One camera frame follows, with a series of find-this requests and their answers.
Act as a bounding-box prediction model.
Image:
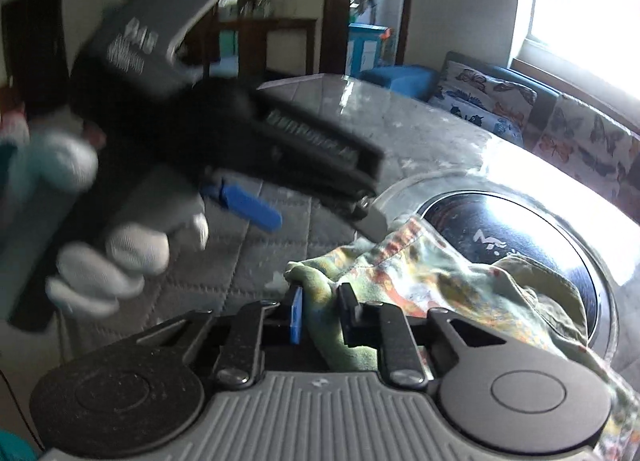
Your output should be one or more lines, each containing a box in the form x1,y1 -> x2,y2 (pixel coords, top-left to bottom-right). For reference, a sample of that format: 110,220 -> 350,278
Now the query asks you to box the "person's left hand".
27,134 -> 211,318

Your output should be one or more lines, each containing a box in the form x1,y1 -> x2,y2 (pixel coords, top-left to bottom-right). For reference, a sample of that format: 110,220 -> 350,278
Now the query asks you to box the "green floral garment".
285,216 -> 640,461

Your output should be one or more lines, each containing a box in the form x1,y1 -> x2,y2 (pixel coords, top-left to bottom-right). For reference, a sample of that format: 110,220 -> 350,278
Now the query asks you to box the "wooden desk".
217,17 -> 319,79

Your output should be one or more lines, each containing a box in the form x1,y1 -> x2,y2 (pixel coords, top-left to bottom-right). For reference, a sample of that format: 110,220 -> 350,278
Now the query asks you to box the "wooden door frame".
322,0 -> 417,78

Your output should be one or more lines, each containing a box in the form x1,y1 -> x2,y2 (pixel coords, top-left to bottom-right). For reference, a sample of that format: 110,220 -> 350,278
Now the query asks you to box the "dark wooden door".
0,0 -> 66,107

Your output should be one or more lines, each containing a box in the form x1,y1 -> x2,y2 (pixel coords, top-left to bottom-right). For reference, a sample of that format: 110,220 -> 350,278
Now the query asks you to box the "large butterfly print cushion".
530,94 -> 640,203

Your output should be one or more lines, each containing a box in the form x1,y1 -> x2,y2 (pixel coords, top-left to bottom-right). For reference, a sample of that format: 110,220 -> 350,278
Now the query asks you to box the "small butterfly print cushion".
427,91 -> 526,145
442,60 -> 538,117

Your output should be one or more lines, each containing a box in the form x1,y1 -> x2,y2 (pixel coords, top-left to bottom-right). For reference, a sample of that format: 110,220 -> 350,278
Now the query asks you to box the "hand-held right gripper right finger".
336,282 -> 508,388

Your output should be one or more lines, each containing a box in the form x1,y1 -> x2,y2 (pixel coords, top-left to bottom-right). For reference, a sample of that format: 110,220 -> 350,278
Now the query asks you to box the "round black induction cooker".
380,176 -> 618,357

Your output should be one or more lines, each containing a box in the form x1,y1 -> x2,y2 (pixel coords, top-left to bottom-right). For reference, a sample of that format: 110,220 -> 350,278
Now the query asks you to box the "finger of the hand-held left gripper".
200,178 -> 283,235
320,188 -> 390,243

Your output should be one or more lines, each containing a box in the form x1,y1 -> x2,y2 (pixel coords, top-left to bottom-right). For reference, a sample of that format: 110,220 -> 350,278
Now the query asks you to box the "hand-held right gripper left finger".
135,285 -> 305,389

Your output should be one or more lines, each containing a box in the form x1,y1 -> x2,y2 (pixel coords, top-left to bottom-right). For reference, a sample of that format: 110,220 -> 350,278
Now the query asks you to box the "person's teal clothing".
0,430 -> 41,461

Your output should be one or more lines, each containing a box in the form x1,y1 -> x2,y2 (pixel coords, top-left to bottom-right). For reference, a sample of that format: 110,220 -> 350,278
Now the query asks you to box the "blue sofa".
360,51 -> 640,222

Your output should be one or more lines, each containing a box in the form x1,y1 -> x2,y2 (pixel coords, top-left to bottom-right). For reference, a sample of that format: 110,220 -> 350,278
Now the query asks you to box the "black cable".
0,370 -> 42,448

